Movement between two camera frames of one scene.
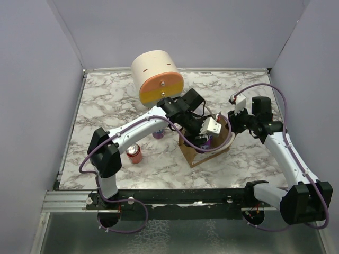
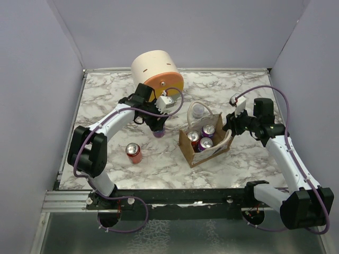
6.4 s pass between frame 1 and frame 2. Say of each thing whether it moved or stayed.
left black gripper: moved
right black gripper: stayed
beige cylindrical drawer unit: stayed
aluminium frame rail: stayed
